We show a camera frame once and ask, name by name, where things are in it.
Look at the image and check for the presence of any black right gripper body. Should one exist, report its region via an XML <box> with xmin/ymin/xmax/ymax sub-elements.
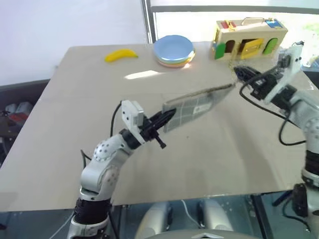
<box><xmin>248</xmin><ymin>66</ymin><xmax>282</xmax><ymax>101</ymax></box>

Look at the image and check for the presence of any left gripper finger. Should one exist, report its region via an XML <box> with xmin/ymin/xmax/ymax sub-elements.
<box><xmin>155</xmin><ymin>113</ymin><xmax>176</xmax><ymax>130</ymax></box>
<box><xmin>150</xmin><ymin>109</ymin><xmax>176</xmax><ymax>122</ymax></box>

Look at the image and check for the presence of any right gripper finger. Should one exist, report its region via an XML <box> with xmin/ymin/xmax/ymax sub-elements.
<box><xmin>235</xmin><ymin>73</ymin><xmax>258</xmax><ymax>82</ymax></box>
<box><xmin>233</xmin><ymin>66</ymin><xmax>262</xmax><ymax>77</ymax></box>

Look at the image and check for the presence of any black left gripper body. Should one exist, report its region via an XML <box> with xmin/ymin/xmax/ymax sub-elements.
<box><xmin>142</xmin><ymin>116</ymin><xmax>167</xmax><ymax>149</ymax></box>

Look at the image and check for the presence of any grey plaid pouch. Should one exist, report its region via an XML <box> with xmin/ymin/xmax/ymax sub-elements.
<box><xmin>161</xmin><ymin>83</ymin><xmax>236</xmax><ymax>134</ymax></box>

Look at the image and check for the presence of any wooden lock box toy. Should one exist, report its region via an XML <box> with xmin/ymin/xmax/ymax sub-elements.
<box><xmin>210</xmin><ymin>16</ymin><xmax>289</xmax><ymax>61</ymax></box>

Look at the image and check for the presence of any pink plate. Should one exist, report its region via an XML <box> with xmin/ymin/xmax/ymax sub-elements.
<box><xmin>157</xmin><ymin>53</ymin><xmax>196</xmax><ymax>69</ymax></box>

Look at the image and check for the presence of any green plate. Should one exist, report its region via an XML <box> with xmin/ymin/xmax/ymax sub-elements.
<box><xmin>156</xmin><ymin>51</ymin><xmax>195</xmax><ymax>64</ymax></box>

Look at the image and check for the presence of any yellow plate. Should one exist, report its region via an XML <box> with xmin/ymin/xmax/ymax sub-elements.
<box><xmin>159</xmin><ymin>51</ymin><xmax>196</xmax><ymax>65</ymax></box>

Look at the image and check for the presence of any yellow toy banana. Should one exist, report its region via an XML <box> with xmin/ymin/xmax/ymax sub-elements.
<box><xmin>104</xmin><ymin>48</ymin><xmax>139</xmax><ymax>63</ymax></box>

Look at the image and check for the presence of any grey rounded robot leg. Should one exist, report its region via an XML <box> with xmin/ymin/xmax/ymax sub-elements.
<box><xmin>135</xmin><ymin>200</ymin><xmax>173</xmax><ymax>239</ymax></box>
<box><xmin>198</xmin><ymin>198</ymin><xmax>235</xmax><ymax>236</ymax></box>

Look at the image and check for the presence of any grey robot torso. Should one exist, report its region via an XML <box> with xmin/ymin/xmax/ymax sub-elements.
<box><xmin>149</xmin><ymin>228</ymin><xmax>256</xmax><ymax>239</ymax></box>

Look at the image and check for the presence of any dark storage shelf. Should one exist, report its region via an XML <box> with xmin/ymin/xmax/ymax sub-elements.
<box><xmin>0</xmin><ymin>78</ymin><xmax>52</xmax><ymax>170</ymax></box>

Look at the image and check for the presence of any key on string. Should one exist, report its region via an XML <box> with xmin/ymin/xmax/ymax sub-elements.
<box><xmin>228</xmin><ymin>53</ymin><xmax>238</xmax><ymax>75</ymax></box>

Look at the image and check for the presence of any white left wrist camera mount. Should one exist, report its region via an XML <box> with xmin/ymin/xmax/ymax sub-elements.
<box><xmin>120</xmin><ymin>100</ymin><xmax>148</xmax><ymax>145</ymax></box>

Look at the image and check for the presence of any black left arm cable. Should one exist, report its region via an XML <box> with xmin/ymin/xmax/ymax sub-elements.
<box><xmin>109</xmin><ymin>101</ymin><xmax>123</xmax><ymax>137</ymax></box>

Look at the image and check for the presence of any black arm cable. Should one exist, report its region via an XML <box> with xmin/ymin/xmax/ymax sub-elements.
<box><xmin>239</xmin><ymin>83</ymin><xmax>307</xmax><ymax>146</ymax></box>
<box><xmin>109</xmin><ymin>101</ymin><xmax>123</xmax><ymax>137</ymax></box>

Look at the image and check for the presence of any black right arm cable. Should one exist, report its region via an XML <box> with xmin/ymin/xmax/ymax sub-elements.
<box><xmin>239</xmin><ymin>83</ymin><xmax>307</xmax><ymax>146</ymax></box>

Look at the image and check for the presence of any grey window frame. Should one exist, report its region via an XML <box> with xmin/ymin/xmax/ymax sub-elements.
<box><xmin>141</xmin><ymin>0</ymin><xmax>319</xmax><ymax>45</ymax></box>

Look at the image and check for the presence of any white cable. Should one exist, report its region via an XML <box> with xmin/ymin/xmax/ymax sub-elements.
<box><xmin>180</xmin><ymin>199</ymin><xmax>201</xmax><ymax>228</ymax></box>

